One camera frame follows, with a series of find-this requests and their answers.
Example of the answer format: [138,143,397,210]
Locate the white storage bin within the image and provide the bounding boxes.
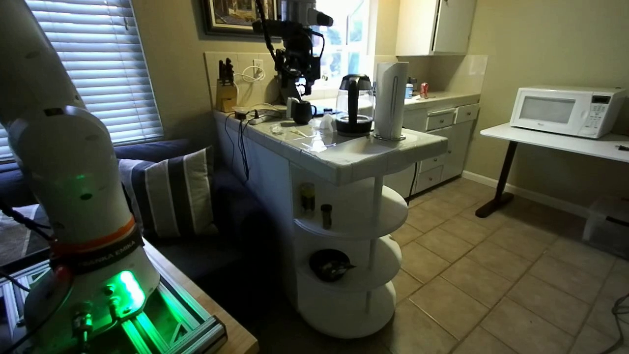
[580,200,629,259]

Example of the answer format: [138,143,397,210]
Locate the white paper towel roll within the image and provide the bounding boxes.
[374,59,411,143]

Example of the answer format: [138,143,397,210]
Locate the framed wall picture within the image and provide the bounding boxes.
[199,0,281,35]

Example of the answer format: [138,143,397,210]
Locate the kitchen window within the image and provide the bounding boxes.
[313,0,376,94]

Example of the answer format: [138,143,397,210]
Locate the aluminium robot base mount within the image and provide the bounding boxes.
[0,259,230,354]

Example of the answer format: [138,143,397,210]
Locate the white window blinds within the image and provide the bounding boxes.
[0,0,165,165]

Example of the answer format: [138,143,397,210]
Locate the white microwave oven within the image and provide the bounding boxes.
[507,84,625,141]

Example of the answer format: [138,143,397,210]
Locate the small dark bottle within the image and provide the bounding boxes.
[319,202,334,232]

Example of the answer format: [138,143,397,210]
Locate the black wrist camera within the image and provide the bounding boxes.
[252,10,336,35]

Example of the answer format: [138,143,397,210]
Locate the cream lower kitchen cabinets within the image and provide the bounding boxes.
[382,96,484,199]

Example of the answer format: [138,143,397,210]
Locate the wooden knife block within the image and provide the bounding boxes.
[215,57,240,114]

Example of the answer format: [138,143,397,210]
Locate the cream upper wall cabinet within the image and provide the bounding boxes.
[393,0,480,59]

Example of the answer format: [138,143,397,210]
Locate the black mug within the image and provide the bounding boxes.
[287,96,317,128]

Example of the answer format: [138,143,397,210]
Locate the small clear plastic bottle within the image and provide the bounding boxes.
[319,106,336,138]

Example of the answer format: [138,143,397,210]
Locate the glass kettle with black base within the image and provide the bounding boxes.
[334,73,378,138]

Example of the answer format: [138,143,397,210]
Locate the white desk with black leg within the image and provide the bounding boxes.
[474,122,629,220]

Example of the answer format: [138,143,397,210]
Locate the white counter island with shelves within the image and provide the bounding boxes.
[215,106,452,342]

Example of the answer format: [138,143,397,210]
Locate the black bowl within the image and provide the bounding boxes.
[307,248,356,285]

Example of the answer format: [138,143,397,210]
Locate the jar with yellow label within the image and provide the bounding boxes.
[299,181,319,216]

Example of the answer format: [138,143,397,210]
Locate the striped blue white pillow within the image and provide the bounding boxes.
[116,145,218,240]

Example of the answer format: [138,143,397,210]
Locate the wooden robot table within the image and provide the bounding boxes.
[140,238,262,354]

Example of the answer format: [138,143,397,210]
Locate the dark blue sofa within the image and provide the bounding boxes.
[0,136,285,320]

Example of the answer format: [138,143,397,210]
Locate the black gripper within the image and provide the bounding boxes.
[273,29,327,82]

